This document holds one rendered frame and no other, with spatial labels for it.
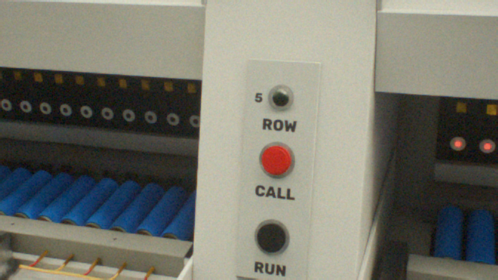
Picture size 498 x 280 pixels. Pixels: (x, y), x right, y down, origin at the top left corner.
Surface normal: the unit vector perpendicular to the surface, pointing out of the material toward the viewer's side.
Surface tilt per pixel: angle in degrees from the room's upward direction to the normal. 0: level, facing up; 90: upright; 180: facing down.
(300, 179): 90
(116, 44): 111
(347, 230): 90
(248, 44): 90
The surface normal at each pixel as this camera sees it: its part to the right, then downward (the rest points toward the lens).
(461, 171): -0.30, 0.43
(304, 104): -0.29, 0.08
